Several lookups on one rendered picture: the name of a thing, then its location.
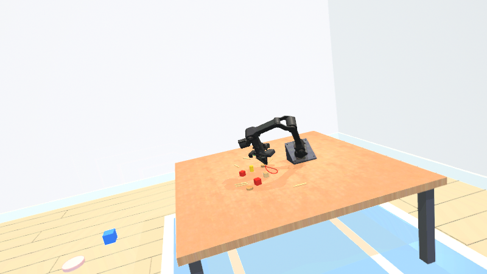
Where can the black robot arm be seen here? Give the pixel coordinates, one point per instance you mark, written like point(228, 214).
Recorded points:
point(252, 134)

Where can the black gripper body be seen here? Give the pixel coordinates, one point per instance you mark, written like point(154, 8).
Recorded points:
point(260, 150)

